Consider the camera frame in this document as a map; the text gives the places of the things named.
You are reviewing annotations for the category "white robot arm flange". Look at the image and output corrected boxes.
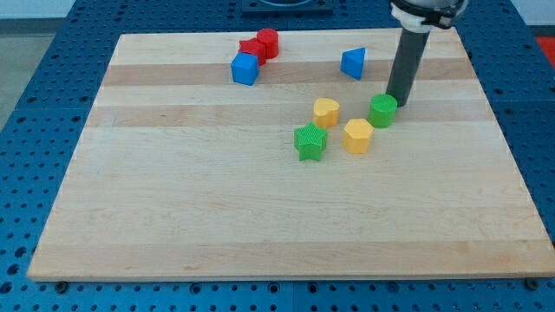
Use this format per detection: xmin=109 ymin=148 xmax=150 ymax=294
xmin=389 ymin=0 xmax=469 ymax=33

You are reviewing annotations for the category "yellow hexagon block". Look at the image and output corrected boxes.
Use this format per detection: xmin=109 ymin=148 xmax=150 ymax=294
xmin=343 ymin=119 xmax=374 ymax=154

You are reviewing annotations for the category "blue triangle block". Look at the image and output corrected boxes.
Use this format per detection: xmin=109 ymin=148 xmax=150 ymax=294
xmin=340 ymin=47 xmax=366 ymax=80

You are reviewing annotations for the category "wooden board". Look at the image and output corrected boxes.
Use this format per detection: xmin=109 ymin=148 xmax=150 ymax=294
xmin=27 ymin=29 xmax=554 ymax=282

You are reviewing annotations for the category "green star block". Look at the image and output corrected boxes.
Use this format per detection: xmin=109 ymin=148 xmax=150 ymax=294
xmin=294 ymin=122 xmax=328 ymax=161

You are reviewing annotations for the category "yellow heart block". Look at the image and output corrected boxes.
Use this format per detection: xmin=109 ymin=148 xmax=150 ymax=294
xmin=312 ymin=98 xmax=340 ymax=128

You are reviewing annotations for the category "blue cube block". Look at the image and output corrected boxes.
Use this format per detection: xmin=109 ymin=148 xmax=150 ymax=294
xmin=231 ymin=52 xmax=259 ymax=86

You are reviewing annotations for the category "red star block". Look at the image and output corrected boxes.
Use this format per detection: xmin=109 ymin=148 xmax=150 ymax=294
xmin=238 ymin=38 xmax=266 ymax=66

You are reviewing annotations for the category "green cylinder block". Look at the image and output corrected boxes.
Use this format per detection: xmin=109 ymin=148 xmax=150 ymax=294
xmin=368 ymin=94 xmax=397 ymax=128

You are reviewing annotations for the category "red cylinder block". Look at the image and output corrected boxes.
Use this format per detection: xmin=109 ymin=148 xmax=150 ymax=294
xmin=256 ymin=29 xmax=279 ymax=59

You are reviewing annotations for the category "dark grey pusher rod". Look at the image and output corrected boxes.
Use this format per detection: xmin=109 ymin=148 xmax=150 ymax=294
xmin=386 ymin=29 xmax=429 ymax=107

